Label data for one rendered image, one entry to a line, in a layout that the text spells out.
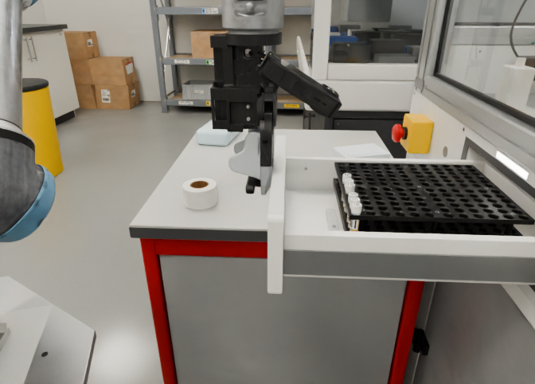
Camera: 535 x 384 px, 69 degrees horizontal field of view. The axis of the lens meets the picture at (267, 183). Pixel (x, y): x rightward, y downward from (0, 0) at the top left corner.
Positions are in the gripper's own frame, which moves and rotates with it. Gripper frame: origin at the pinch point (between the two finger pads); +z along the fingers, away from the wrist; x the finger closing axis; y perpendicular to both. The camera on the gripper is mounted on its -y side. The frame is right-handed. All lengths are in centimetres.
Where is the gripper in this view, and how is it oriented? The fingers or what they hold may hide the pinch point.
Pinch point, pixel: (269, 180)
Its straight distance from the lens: 55.9
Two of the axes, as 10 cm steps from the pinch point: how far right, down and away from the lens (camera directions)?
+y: -10.0, -0.3, 0.5
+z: 0.0, 9.1, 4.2
